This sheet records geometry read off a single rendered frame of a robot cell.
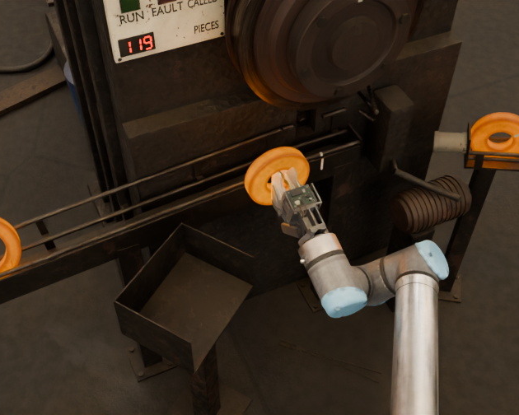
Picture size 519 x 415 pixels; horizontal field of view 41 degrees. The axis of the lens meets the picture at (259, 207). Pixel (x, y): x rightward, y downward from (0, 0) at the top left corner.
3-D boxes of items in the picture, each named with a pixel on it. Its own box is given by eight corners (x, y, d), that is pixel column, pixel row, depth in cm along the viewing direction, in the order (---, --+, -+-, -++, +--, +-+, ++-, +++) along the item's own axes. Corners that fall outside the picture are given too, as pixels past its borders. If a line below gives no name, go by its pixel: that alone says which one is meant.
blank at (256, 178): (240, 160, 155) (246, 170, 153) (301, 137, 158) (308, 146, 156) (247, 205, 167) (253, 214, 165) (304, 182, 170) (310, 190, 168)
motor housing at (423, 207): (367, 291, 240) (390, 185, 200) (420, 269, 246) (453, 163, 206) (386, 319, 232) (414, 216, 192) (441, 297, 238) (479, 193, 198)
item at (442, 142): (432, 142, 197) (434, 126, 193) (465, 143, 196) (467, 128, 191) (432, 156, 193) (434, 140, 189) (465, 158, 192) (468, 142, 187)
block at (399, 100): (360, 151, 205) (370, 87, 187) (383, 144, 208) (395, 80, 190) (378, 174, 199) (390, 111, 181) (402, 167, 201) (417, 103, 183)
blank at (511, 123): (484, 160, 198) (484, 169, 196) (460, 124, 190) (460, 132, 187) (539, 142, 189) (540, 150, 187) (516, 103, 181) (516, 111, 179)
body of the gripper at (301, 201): (312, 179, 152) (335, 226, 147) (305, 197, 160) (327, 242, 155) (281, 189, 150) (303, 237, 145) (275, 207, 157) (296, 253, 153)
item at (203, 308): (149, 436, 205) (112, 300, 151) (198, 367, 220) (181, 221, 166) (207, 471, 198) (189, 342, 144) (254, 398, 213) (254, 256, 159)
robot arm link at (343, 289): (345, 319, 151) (320, 323, 143) (321, 269, 156) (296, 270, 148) (378, 300, 146) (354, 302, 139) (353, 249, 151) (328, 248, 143)
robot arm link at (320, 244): (338, 260, 154) (299, 274, 152) (329, 241, 156) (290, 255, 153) (348, 244, 146) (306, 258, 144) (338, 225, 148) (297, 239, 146)
